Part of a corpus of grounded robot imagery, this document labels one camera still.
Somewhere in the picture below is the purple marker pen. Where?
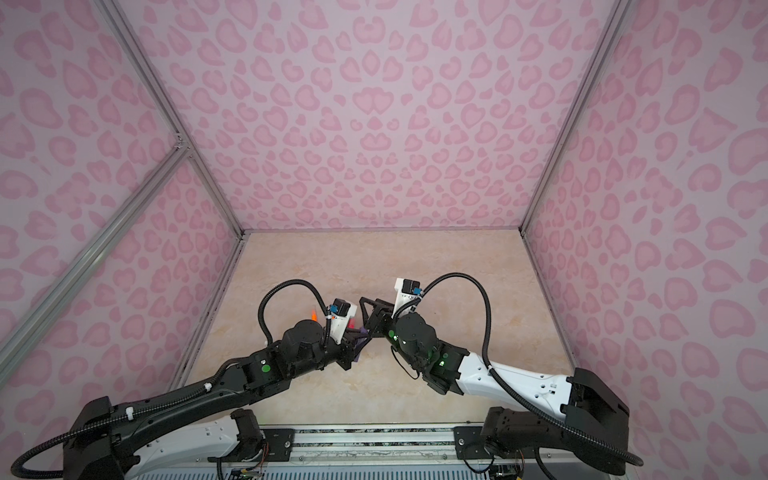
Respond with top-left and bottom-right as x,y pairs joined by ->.
352,337 -> 369,362

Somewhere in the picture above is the aluminium corner frame post left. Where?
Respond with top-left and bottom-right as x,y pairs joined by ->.
93,0 -> 245,239

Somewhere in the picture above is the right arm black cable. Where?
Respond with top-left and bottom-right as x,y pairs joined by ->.
413,272 -> 644,468

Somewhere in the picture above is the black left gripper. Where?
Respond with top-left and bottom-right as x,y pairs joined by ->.
292,326 -> 371,381

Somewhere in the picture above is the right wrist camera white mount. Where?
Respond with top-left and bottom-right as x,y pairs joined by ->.
393,278 -> 422,319

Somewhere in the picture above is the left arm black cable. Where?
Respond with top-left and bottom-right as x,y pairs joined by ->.
257,278 -> 328,346

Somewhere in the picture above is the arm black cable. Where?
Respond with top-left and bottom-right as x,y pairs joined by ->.
257,278 -> 328,346
413,272 -> 644,468

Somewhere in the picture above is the aluminium corner frame post right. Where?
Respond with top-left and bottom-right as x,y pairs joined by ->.
519,0 -> 636,238

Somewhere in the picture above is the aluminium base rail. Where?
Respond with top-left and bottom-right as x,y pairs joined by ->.
113,422 -> 637,480

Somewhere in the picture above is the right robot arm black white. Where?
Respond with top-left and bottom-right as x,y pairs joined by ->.
360,298 -> 644,476

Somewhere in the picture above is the aluminium corner frame post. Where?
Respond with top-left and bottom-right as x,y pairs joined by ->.
519,0 -> 636,238
93,0 -> 245,239

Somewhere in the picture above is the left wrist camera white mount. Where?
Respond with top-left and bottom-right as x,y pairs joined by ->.
328,298 -> 358,344

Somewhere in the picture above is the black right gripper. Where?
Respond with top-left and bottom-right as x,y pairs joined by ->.
356,298 -> 426,371

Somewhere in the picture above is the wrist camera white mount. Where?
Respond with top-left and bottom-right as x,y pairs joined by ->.
328,298 -> 358,344
393,278 -> 422,319

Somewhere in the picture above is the aluminium diagonal frame bar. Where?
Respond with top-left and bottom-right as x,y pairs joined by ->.
1,141 -> 189,385

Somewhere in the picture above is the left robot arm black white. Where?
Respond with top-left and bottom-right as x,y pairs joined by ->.
63,320 -> 368,479

